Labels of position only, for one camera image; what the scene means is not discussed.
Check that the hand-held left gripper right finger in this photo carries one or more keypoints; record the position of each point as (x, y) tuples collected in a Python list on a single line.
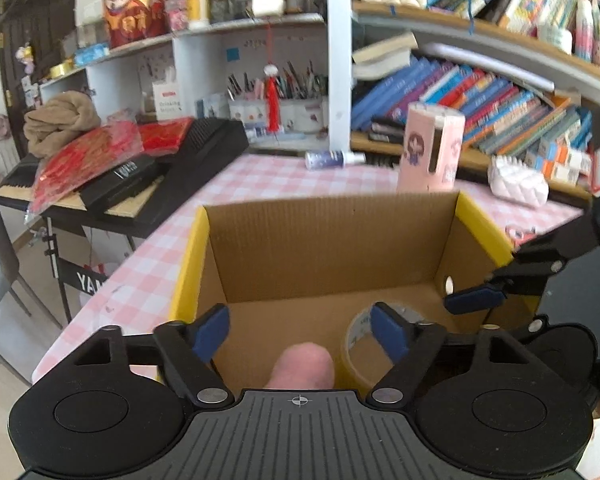
[(387, 327)]

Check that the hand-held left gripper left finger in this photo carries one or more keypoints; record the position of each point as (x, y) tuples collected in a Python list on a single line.
[(211, 330)]

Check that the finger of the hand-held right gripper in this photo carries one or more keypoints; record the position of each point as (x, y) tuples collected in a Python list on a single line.
[(472, 298), (545, 254)]

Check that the yellow cardboard box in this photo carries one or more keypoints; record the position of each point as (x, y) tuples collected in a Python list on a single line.
[(330, 245)]

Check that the pink hair clip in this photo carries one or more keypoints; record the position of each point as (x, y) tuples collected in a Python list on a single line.
[(520, 232)]

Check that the clear tape roll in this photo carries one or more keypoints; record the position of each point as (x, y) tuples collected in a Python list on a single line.
[(352, 332)]

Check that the pile of small orange boxes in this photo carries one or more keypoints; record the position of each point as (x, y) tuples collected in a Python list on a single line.
[(565, 162)]

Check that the white quilted pouch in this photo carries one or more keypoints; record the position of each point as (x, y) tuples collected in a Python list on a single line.
[(517, 182)]

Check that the pink soft round object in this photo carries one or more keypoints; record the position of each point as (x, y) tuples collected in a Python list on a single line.
[(300, 367)]

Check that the pink cartoon canister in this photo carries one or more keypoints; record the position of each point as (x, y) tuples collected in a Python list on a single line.
[(420, 155)]

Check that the black keyboard stand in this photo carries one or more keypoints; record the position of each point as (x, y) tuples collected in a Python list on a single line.
[(72, 265)]

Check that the row of blue books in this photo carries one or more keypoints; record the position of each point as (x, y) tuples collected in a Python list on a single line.
[(480, 100)]

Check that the white round jar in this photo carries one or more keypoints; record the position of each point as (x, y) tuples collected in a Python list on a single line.
[(555, 39)]

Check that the small spray bottle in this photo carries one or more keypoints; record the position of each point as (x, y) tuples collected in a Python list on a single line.
[(325, 160)]

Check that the black electronic keyboard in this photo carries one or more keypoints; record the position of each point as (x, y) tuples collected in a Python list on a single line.
[(210, 145)]

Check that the small red plastic packet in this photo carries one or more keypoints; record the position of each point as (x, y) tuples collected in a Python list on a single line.
[(165, 134)]

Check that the large red plastic packet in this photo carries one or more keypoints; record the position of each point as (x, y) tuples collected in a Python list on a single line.
[(85, 160)]

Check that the white pen holder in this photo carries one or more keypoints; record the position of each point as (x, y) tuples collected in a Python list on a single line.
[(247, 115), (305, 116)]

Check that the grey chair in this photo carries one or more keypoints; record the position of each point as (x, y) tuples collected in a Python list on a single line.
[(0, 240)]

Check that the red tassel ornament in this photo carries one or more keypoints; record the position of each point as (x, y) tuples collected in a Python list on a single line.
[(272, 95)]

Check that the thick paperback book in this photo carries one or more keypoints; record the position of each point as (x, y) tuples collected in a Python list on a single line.
[(382, 57)]

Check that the beige folded towel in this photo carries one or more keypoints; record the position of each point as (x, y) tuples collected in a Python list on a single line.
[(62, 120)]

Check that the bunch of pens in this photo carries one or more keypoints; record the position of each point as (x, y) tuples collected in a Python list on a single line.
[(290, 85)]

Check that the white bookshelf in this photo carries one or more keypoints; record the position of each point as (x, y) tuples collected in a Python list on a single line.
[(337, 60)]

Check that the blue packet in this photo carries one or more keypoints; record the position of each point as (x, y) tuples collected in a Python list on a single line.
[(92, 55)]

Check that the gold ribbon roll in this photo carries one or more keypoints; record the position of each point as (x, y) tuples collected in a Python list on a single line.
[(62, 69)]

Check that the pink packet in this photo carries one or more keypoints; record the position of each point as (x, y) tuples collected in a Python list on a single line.
[(176, 15)]

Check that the white bottle yellow label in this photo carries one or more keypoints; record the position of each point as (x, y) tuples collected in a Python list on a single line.
[(197, 7)]

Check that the red fortune god figure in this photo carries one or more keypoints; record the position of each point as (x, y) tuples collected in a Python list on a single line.
[(130, 10)]

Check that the hanging plush charm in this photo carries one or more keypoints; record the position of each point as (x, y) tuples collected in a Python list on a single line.
[(24, 57)]

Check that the dark wooden door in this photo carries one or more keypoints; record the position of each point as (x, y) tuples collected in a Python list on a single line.
[(35, 35)]

